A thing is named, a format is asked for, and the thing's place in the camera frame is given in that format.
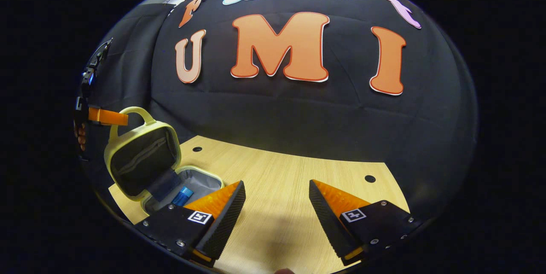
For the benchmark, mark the clear bottle with blue cap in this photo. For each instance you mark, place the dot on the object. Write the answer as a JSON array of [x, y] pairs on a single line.
[[182, 196]]

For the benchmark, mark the pale yellow suitcase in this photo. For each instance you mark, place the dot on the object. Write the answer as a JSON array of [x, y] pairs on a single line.
[[140, 161]]

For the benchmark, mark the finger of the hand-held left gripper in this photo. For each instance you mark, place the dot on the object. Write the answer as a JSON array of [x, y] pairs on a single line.
[[108, 117]]

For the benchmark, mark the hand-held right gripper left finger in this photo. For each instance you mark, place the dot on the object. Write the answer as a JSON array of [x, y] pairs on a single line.
[[226, 218]]

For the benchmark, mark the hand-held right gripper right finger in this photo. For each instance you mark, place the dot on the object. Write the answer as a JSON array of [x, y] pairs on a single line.
[[326, 216]]

